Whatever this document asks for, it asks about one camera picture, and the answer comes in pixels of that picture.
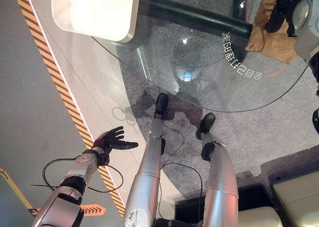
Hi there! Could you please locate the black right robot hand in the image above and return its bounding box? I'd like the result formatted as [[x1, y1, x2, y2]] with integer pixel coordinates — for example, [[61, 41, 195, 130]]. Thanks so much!
[[266, 0, 298, 37]]

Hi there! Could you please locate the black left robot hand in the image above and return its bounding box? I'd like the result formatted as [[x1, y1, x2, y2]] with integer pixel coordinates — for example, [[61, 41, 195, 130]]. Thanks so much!
[[92, 126, 139, 156]]

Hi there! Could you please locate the brown cloth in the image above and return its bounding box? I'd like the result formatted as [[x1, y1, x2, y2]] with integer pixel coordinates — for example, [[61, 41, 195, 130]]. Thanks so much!
[[245, 0, 300, 66]]

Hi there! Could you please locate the white basket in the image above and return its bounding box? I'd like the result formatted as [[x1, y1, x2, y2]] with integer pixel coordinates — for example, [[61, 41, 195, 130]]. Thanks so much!
[[50, 0, 142, 44]]

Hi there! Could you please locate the silver left robot leg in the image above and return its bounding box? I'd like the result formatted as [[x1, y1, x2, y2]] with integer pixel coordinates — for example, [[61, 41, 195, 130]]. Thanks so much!
[[123, 116, 166, 227]]

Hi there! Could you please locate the silver robot leg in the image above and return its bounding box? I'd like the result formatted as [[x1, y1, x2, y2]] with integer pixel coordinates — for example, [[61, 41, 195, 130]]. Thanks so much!
[[200, 133, 239, 227], [123, 116, 166, 227]]

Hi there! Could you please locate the dark left robot foot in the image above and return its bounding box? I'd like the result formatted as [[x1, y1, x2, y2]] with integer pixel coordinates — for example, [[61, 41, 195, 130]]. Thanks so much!
[[155, 92, 169, 120]]

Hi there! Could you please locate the dark robot foot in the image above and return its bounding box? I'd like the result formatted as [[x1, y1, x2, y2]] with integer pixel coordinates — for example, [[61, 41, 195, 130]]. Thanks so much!
[[195, 112, 216, 141], [155, 92, 169, 120]]

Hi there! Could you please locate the orange arrow floor sticker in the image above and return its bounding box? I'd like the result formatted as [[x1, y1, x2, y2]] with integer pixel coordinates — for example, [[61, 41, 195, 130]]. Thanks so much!
[[80, 204, 107, 217]]

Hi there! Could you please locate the orange black hazard tape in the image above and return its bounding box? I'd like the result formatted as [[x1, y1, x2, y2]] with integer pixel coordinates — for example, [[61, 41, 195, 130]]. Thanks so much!
[[11, 0, 126, 218]]

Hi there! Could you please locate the dark right robot foot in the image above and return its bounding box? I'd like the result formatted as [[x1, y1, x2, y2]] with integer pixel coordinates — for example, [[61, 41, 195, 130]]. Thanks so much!
[[195, 112, 216, 141]]

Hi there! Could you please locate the silver right robot leg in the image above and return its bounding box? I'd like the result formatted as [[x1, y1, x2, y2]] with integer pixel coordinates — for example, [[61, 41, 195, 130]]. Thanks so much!
[[200, 133, 239, 227]]

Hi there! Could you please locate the beige sofa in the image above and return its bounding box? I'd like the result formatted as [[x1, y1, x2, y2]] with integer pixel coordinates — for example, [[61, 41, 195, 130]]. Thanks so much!
[[237, 171, 319, 227]]

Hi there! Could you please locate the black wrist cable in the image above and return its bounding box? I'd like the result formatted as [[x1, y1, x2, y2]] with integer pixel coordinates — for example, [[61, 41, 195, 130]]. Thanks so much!
[[30, 157, 124, 194]]

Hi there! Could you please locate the thin black leg cable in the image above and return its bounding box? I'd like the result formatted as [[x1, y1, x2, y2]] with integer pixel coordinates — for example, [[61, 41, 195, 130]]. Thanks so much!
[[161, 122, 185, 156], [160, 162, 204, 213]]

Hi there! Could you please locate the black metal table frame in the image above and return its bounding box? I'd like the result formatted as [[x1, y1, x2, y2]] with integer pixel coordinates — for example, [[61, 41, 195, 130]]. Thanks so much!
[[139, 0, 254, 39]]

